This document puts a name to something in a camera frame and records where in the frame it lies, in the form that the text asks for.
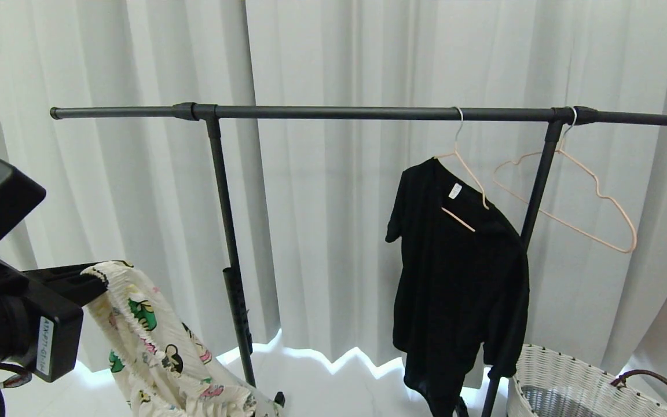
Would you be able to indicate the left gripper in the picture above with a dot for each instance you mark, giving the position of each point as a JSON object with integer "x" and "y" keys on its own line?
{"x": 9, "y": 318}

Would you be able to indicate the cream printed garment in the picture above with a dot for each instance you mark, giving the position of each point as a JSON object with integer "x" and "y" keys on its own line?
{"x": 154, "y": 353}

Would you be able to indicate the black short-sleeved shirt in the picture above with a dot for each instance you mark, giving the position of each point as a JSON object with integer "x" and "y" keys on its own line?
{"x": 461, "y": 289}

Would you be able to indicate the pink clothes hanger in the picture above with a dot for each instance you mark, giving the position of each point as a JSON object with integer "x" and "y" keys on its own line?
{"x": 472, "y": 176}
{"x": 576, "y": 229}

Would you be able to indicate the black clothes rack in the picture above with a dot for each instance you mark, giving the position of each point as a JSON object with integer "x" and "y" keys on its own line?
{"x": 339, "y": 112}

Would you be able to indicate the white laundry basket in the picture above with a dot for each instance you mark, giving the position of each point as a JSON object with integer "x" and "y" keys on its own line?
{"x": 565, "y": 376}

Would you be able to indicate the white curtain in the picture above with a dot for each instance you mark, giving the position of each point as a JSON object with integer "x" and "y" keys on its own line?
{"x": 333, "y": 202}

